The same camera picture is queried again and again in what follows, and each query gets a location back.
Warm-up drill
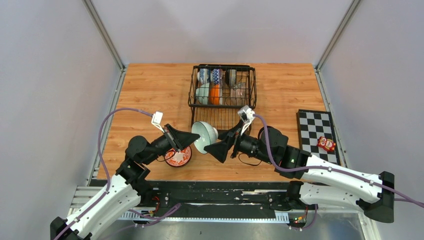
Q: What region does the black white checkerboard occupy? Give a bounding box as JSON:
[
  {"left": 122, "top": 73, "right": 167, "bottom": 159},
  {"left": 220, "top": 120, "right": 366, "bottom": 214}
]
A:
[{"left": 296, "top": 109, "right": 341, "bottom": 166}]

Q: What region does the blue floral bowl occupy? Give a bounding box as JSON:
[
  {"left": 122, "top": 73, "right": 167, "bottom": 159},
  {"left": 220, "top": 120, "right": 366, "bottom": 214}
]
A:
[{"left": 197, "top": 68, "right": 211, "bottom": 85}]

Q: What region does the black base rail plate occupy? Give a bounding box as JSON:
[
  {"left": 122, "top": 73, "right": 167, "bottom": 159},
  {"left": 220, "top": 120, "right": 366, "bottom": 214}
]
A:
[{"left": 114, "top": 180, "right": 319, "bottom": 220}]

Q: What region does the celadon bowl brown rim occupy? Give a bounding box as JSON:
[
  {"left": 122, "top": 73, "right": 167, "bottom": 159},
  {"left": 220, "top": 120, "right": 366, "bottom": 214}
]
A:
[{"left": 195, "top": 83, "right": 210, "bottom": 105}]

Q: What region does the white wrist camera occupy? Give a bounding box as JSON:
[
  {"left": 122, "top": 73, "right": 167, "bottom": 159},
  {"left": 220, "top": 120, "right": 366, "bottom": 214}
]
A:
[
  {"left": 151, "top": 111, "right": 165, "bottom": 133},
  {"left": 237, "top": 105, "right": 255, "bottom": 135}
]

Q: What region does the celadon bowl black rim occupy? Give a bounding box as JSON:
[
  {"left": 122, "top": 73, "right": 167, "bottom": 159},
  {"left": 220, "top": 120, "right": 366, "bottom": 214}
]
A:
[{"left": 191, "top": 121, "right": 219, "bottom": 155}]

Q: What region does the red rimmed bowl under celadon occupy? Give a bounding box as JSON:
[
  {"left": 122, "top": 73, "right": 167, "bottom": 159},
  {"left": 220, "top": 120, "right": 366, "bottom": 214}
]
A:
[{"left": 164, "top": 146, "right": 193, "bottom": 168}]

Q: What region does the beige bowl black rim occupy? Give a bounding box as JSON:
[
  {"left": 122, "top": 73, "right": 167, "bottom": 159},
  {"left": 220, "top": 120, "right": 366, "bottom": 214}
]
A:
[{"left": 229, "top": 82, "right": 248, "bottom": 106}]

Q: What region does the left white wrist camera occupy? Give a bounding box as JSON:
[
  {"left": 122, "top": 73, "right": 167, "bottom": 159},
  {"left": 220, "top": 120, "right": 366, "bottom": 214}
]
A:
[{"left": 151, "top": 111, "right": 165, "bottom": 133}]

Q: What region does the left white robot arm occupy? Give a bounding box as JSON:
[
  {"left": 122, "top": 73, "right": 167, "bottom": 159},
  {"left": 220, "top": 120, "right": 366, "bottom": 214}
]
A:
[{"left": 50, "top": 124, "right": 200, "bottom": 240}]

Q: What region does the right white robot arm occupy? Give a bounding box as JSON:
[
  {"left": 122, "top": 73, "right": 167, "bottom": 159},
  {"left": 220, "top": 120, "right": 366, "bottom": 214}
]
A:
[{"left": 194, "top": 121, "right": 395, "bottom": 223}]

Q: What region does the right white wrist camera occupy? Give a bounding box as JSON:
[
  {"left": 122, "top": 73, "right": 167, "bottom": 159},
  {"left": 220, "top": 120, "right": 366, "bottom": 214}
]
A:
[{"left": 237, "top": 105, "right": 255, "bottom": 135}]

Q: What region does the black wire dish rack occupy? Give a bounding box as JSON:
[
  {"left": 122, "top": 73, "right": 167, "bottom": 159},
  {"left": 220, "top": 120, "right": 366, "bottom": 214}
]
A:
[{"left": 188, "top": 63, "right": 257, "bottom": 130}]

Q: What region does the red owl toy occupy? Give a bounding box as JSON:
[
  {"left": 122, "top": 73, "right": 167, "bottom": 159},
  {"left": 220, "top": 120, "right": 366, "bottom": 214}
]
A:
[{"left": 316, "top": 136, "right": 336, "bottom": 152}]

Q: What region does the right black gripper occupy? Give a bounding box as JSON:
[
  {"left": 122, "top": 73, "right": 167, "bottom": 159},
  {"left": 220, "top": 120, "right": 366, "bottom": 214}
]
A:
[{"left": 203, "top": 119, "right": 274, "bottom": 165}]

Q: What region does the red white patterned bowl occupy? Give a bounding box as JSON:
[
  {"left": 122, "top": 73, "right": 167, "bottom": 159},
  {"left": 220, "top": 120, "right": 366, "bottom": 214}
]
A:
[{"left": 210, "top": 68, "right": 225, "bottom": 85}]

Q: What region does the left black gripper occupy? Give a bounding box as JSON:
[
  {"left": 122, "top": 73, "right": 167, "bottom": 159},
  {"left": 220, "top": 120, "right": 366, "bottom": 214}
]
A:
[{"left": 143, "top": 124, "right": 200, "bottom": 166}]

